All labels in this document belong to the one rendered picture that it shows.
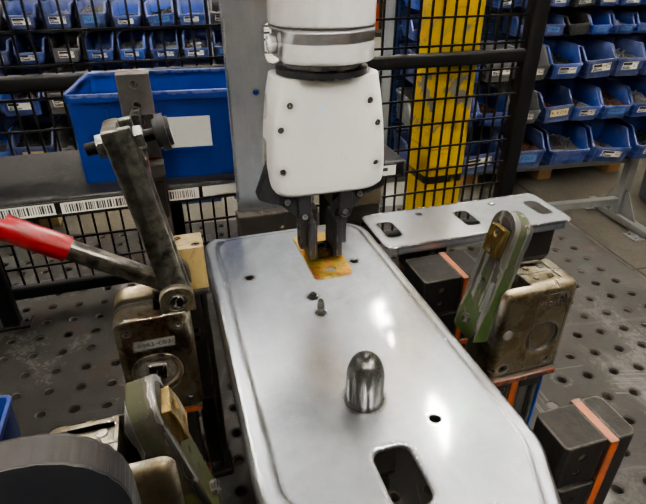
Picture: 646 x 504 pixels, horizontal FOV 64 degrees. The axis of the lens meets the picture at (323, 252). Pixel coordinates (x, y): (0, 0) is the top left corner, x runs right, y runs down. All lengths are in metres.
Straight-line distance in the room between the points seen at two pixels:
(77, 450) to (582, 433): 0.39
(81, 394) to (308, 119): 0.68
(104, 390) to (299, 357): 0.52
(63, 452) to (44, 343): 0.91
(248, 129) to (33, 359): 0.59
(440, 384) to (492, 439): 0.07
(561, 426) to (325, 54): 0.35
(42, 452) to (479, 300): 0.43
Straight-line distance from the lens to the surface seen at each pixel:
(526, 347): 0.59
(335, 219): 0.48
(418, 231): 0.71
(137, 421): 0.32
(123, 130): 0.42
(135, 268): 0.48
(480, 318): 0.54
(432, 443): 0.43
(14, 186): 0.89
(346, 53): 0.40
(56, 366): 1.04
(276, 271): 0.61
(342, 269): 0.48
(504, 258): 0.51
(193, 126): 0.80
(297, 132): 0.42
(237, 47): 0.70
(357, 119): 0.43
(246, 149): 0.73
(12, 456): 0.20
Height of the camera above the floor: 1.33
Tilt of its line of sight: 30 degrees down
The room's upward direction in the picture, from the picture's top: straight up
